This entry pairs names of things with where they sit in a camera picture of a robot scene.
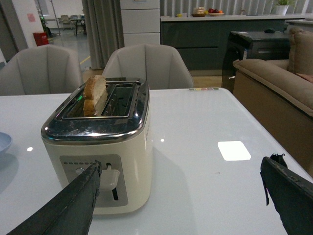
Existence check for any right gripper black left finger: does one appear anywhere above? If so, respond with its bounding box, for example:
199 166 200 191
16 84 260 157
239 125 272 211
9 161 102 235

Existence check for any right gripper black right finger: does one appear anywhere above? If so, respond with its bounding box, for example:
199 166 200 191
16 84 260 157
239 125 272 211
260 154 313 235

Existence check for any light blue round plate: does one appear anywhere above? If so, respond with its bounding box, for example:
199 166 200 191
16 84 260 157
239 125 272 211
0 132 12 154

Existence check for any brown bread slice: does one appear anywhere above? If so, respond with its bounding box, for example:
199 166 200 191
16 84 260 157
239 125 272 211
83 75 108 117

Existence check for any wicker basket with bread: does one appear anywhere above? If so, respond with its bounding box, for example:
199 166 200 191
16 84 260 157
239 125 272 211
191 7 207 17

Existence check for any white toaster lever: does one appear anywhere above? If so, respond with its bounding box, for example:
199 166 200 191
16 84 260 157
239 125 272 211
100 164 120 191

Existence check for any cream white toaster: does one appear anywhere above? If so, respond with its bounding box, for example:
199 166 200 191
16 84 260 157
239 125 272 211
41 77 153 215

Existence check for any beige sofa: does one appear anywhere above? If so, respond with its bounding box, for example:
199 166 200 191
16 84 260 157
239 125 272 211
233 27 313 175

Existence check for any coloured dot sticker strip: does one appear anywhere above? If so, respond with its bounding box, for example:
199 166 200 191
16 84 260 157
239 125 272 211
188 87 219 91

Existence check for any grey chair left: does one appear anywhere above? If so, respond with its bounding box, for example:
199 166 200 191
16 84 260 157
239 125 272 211
0 45 83 96

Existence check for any grey chair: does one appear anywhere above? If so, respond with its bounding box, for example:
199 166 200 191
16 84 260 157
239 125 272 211
0 45 83 96
102 44 194 90

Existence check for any black cabinet box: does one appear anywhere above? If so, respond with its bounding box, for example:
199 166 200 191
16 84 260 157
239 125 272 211
222 30 290 92

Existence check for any grey chair right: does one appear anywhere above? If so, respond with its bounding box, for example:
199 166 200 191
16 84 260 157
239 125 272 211
102 44 194 90

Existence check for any red box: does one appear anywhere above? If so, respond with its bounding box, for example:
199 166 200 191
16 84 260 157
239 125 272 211
33 32 49 46

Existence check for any dark grey kitchen counter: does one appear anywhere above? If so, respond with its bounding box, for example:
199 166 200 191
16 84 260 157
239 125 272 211
160 13 313 71

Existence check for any white potted plant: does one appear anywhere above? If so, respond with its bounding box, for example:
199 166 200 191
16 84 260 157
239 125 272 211
271 0 297 16

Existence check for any grey curtain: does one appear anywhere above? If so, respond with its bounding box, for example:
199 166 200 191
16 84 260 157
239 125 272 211
82 0 124 70

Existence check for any fruit bowl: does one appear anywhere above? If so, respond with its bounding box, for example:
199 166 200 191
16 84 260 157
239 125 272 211
208 8 224 16

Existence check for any white drawer cabinet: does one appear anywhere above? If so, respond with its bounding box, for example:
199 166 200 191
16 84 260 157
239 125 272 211
120 0 160 47

